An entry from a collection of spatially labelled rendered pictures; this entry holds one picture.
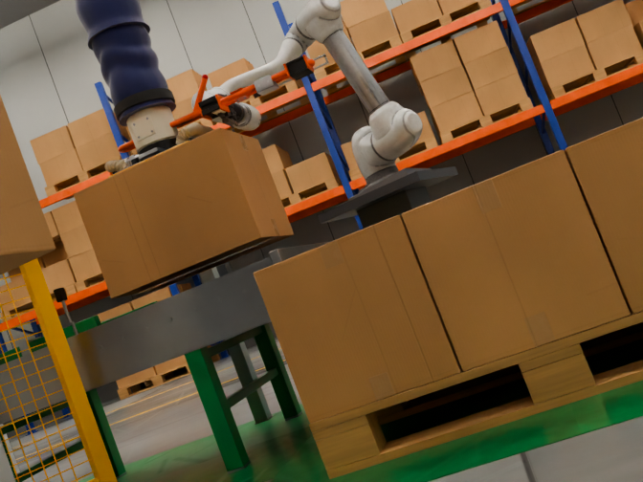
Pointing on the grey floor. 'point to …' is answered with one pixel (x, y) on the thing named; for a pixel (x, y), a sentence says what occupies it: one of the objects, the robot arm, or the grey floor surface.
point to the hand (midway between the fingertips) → (216, 106)
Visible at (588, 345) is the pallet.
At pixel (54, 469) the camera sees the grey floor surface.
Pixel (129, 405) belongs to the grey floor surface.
